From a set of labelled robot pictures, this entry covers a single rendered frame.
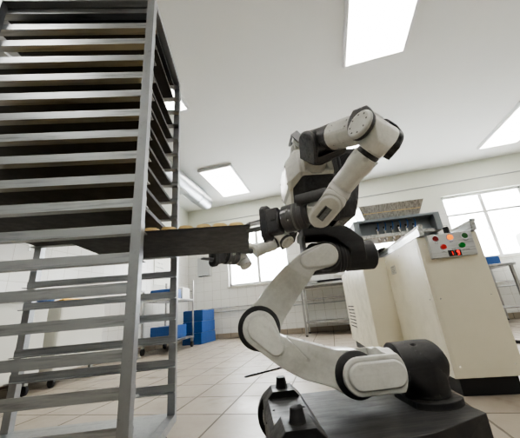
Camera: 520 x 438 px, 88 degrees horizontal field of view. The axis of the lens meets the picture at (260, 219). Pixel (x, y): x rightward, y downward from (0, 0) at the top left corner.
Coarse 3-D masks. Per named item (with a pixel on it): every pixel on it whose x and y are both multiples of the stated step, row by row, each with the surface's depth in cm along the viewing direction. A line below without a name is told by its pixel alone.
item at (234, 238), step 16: (80, 240) 87; (96, 240) 89; (112, 240) 90; (128, 240) 92; (144, 240) 93; (160, 240) 95; (176, 240) 97; (192, 240) 99; (208, 240) 101; (224, 240) 103; (240, 240) 105; (144, 256) 118; (160, 256) 120
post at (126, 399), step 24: (144, 48) 105; (144, 72) 101; (144, 96) 97; (144, 120) 94; (144, 144) 91; (144, 168) 88; (144, 192) 87; (144, 216) 85; (120, 384) 68; (120, 408) 66; (120, 432) 65
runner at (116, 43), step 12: (0, 48) 107; (12, 48) 107; (24, 48) 107; (36, 48) 108; (48, 48) 108; (60, 48) 109; (72, 48) 109; (84, 48) 109; (96, 48) 110; (108, 48) 110; (120, 48) 111; (132, 48) 111; (156, 48) 112
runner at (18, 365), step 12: (12, 360) 71; (24, 360) 71; (36, 360) 71; (48, 360) 71; (60, 360) 72; (72, 360) 72; (84, 360) 72; (96, 360) 72; (108, 360) 72; (120, 360) 72; (0, 372) 70
